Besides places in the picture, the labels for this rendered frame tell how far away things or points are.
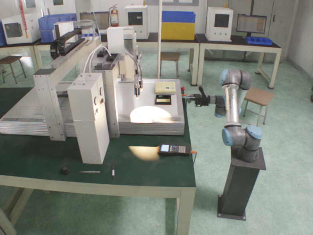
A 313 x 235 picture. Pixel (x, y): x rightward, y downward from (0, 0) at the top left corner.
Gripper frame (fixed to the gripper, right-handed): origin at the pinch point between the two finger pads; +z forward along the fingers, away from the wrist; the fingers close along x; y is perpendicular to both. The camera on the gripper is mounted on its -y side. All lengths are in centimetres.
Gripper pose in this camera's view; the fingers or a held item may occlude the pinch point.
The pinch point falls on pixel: (184, 97)
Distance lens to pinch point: 192.1
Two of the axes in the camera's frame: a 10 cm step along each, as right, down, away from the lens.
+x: 0.4, -5.3, 8.5
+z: -10.0, -0.2, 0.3
